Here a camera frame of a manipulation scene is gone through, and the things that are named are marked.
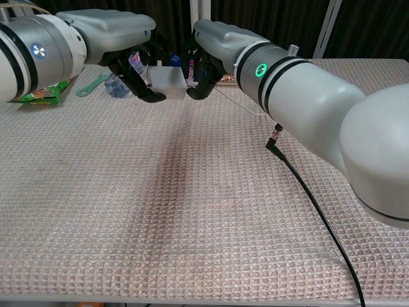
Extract green snack packet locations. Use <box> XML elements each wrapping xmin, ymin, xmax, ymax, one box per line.
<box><xmin>8</xmin><ymin>78</ymin><xmax>73</xmax><ymax>105</ymax></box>

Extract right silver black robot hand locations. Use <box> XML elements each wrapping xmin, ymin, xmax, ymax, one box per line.
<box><xmin>181</xmin><ymin>18</ymin><xmax>272</xmax><ymax>100</ymax></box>

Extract clear plastic water bottle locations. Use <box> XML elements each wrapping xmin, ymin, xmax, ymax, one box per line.
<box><xmin>104</xmin><ymin>51</ymin><xmax>148</xmax><ymax>98</ymax></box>

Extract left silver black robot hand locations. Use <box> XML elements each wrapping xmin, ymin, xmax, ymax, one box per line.
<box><xmin>56</xmin><ymin>9</ymin><xmax>170</xmax><ymax>103</ymax></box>

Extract dark pleated curtain panel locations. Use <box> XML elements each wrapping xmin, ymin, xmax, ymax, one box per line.
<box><xmin>210</xmin><ymin>0</ymin><xmax>333</xmax><ymax>59</ymax></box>
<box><xmin>325</xmin><ymin>0</ymin><xmax>409</xmax><ymax>61</ymax></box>
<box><xmin>31</xmin><ymin>0</ymin><xmax>192</xmax><ymax>36</ymax></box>

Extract green plastic comb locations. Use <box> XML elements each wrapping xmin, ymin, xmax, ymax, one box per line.
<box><xmin>76</xmin><ymin>73</ymin><xmax>113</xmax><ymax>97</ymax></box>

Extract white charger block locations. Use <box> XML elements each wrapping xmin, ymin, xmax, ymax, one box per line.
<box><xmin>146</xmin><ymin>66</ymin><xmax>188</xmax><ymax>98</ymax></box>

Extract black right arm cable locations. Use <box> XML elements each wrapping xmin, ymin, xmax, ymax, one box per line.
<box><xmin>265</xmin><ymin>123</ymin><xmax>367</xmax><ymax>307</ymax></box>

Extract white metal frame post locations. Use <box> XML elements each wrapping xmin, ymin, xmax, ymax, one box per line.
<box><xmin>313</xmin><ymin>0</ymin><xmax>343</xmax><ymax>59</ymax></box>
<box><xmin>189</xmin><ymin>0</ymin><xmax>212</xmax><ymax>25</ymax></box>

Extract pink woven tablecloth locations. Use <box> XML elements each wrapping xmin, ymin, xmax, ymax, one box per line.
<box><xmin>0</xmin><ymin>58</ymin><xmax>409</xmax><ymax>303</ymax></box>

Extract blue snack packet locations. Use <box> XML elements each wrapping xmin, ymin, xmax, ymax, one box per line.
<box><xmin>171</xmin><ymin>52</ymin><xmax>196</xmax><ymax>81</ymax></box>

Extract white cable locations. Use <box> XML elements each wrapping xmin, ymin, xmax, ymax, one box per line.
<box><xmin>185</xmin><ymin>79</ymin><xmax>266</xmax><ymax>116</ymax></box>

